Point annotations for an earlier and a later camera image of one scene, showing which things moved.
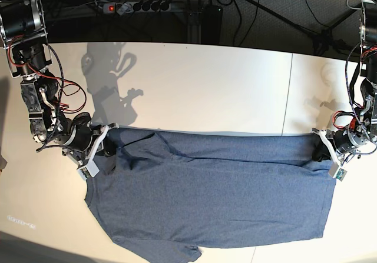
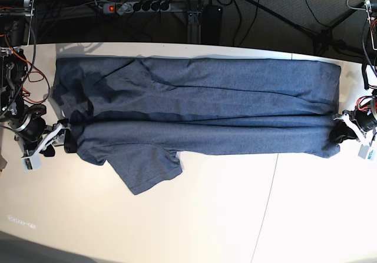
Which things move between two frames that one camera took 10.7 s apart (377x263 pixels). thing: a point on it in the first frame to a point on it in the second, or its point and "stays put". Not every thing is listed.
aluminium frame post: [194, 27] stays put
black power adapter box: [211, 24] stays put
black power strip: [136, 6] stays put
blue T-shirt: [165, 194] to [136, 115]
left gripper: [84, 138] to [34, 135]
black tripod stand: [324, 40] stays put
